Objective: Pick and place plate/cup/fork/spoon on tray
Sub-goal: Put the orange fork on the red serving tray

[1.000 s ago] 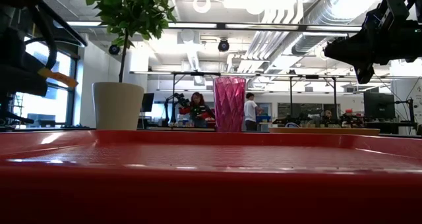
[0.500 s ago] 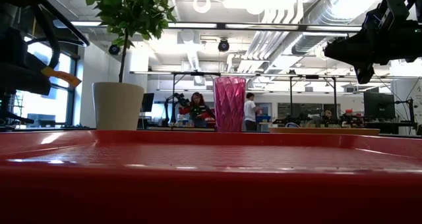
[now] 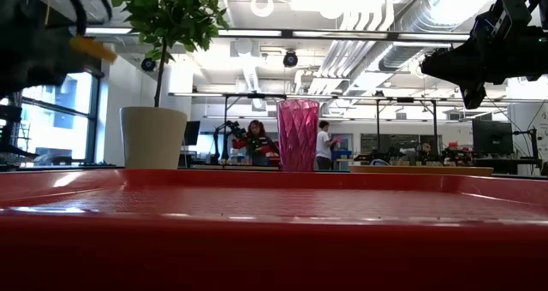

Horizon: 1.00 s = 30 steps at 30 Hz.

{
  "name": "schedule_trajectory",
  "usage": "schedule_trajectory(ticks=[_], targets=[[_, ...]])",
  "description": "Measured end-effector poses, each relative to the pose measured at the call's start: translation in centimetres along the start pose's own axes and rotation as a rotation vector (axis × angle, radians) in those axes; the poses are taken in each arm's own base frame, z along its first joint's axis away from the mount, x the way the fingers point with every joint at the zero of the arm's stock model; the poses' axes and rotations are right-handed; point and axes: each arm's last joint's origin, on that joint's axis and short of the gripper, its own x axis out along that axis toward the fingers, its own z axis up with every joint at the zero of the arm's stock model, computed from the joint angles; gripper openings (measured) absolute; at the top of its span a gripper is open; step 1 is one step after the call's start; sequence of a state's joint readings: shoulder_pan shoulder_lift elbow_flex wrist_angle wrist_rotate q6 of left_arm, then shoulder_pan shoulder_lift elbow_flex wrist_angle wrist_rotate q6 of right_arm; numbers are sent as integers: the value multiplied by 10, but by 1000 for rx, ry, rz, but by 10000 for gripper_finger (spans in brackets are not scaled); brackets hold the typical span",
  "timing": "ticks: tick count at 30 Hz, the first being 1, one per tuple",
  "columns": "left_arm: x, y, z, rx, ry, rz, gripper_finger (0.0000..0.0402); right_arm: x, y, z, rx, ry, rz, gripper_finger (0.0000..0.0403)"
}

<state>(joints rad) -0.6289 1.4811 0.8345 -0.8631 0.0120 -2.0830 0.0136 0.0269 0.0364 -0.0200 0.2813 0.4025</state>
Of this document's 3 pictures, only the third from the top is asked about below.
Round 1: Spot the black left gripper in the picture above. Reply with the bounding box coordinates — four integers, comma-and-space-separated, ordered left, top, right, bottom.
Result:
0, 0, 104, 98

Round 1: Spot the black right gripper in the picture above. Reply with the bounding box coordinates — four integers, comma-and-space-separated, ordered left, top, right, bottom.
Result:
420, 19, 548, 110

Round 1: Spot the yellow-handled fork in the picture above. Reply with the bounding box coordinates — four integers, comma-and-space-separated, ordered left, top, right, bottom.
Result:
69, 35, 117, 64

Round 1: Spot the pink faceted plastic cup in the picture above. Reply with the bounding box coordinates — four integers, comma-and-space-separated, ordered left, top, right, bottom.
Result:
277, 98, 321, 173

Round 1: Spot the red plastic tray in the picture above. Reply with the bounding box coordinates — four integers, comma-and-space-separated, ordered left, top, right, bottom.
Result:
0, 168, 548, 291

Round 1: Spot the large black monitor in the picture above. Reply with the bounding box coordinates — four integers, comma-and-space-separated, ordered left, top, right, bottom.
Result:
472, 118, 515, 156

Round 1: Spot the person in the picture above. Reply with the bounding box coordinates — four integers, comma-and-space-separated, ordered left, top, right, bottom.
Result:
414, 142, 434, 166
233, 119, 282, 168
314, 120, 339, 171

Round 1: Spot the green leafy potted plant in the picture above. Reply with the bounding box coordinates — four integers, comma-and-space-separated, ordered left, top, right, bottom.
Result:
110, 0, 230, 109

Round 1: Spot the beige plant pot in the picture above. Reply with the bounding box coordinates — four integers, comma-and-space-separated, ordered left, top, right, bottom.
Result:
119, 106, 188, 170

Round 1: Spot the small black monitor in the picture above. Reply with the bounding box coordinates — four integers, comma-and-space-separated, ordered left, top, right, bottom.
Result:
183, 120, 201, 147

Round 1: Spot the black metal rig frame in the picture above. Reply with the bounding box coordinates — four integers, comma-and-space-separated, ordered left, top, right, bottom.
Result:
372, 95, 440, 157
221, 92, 288, 166

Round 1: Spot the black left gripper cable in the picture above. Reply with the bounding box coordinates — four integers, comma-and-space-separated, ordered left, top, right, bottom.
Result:
57, 0, 114, 38

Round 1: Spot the silver ventilation duct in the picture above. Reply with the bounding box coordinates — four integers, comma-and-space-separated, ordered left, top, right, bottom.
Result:
378, 0, 472, 73

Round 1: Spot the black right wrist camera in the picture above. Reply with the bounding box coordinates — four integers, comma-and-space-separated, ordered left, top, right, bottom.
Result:
487, 0, 533, 38

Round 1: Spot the white ring ceiling lamp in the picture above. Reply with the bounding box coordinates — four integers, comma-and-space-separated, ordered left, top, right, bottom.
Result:
250, 0, 275, 19

